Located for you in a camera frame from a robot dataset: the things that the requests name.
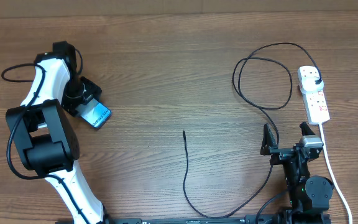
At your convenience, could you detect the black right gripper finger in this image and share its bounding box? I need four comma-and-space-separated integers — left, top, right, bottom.
300, 121, 315, 136
260, 123, 278, 156

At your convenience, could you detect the Galaxy smartphone blue screen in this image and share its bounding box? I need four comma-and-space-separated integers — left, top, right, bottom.
77, 99, 112, 129

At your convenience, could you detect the black charger cable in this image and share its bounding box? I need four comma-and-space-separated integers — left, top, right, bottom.
182, 42, 323, 219

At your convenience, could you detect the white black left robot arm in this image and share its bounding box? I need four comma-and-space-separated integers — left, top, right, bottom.
6, 41, 113, 223

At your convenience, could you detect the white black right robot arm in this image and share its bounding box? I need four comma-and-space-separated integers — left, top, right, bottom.
260, 122, 334, 224

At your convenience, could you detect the white charger plug adapter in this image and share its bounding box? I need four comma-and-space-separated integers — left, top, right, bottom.
299, 77, 324, 94

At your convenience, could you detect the white power strip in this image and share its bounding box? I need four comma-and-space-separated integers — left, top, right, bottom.
297, 66, 330, 125

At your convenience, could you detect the white power strip cord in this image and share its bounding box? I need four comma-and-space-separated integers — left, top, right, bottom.
318, 123, 354, 224

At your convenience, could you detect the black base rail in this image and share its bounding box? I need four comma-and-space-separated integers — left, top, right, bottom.
108, 214, 331, 224

